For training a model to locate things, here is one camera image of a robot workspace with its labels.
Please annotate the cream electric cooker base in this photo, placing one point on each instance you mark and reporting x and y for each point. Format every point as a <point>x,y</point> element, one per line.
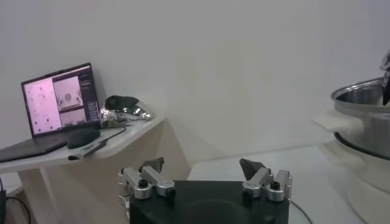
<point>341,121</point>

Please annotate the white side table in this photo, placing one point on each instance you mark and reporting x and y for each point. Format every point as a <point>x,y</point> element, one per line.
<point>128,140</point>

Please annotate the black open laptop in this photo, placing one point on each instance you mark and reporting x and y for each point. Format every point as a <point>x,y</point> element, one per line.
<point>58,100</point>

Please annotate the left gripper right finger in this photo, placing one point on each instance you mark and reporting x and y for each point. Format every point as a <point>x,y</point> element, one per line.
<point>259,179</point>

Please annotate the shiny chrome headset device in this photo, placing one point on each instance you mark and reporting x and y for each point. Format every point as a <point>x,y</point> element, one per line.
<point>128,108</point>

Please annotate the perforated steel steamer basket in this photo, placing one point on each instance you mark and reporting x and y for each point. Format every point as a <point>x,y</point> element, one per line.
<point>365,121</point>

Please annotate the black computer mouse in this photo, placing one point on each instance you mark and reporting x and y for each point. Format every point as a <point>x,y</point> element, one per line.
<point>83,137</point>

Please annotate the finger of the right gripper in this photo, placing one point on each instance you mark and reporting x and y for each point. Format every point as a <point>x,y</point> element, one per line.
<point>387,88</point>

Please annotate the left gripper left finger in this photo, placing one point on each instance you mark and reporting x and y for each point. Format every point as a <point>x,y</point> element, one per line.
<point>149,179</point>

